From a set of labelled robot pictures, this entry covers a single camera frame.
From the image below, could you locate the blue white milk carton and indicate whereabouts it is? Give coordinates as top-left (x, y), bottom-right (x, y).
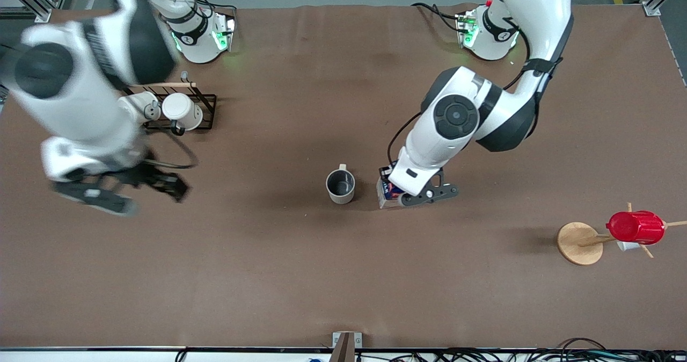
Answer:
top-left (377, 176), bottom-right (411, 210)

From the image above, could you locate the red plastic cup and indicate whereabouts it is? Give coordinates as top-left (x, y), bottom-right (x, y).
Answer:
top-left (605, 210), bottom-right (667, 246)

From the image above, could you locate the black right base cable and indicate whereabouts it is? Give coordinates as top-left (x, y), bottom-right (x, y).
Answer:
top-left (161, 0), bottom-right (238, 27)

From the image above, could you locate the white mug with grey handle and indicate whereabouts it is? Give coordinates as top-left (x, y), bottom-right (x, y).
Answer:
top-left (118, 91), bottom-right (161, 125)

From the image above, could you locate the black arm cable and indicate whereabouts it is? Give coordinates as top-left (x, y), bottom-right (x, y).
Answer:
top-left (141, 130), bottom-right (200, 171)
top-left (386, 16), bottom-right (565, 165)

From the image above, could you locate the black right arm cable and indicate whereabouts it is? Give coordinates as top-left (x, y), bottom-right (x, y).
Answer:
top-left (141, 130), bottom-right (200, 171)

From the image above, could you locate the black left base cable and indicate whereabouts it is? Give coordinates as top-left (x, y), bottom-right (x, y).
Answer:
top-left (411, 2), bottom-right (466, 34)

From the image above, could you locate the bundle of black cables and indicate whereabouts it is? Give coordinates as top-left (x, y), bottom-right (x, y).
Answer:
top-left (357, 337), bottom-right (687, 362)

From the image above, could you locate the metal bracket with wooden strip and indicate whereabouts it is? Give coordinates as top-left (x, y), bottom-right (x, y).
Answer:
top-left (328, 331), bottom-right (363, 362)

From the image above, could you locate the white mug with black handle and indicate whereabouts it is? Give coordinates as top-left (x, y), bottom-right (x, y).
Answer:
top-left (162, 92), bottom-right (204, 136)

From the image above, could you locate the black wire mug rack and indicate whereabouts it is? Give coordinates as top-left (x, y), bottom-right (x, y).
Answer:
top-left (123, 71), bottom-right (217, 136)

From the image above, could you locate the black base cable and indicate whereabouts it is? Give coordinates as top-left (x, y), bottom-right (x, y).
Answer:
top-left (161, 0), bottom-right (238, 27)
top-left (411, 2), bottom-right (466, 34)

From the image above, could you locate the wooden mug tree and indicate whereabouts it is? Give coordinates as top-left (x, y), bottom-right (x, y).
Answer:
top-left (556, 202), bottom-right (687, 266)

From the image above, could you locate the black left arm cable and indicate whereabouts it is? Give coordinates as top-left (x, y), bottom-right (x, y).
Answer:
top-left (386, 16), bottom-right (565, 165)

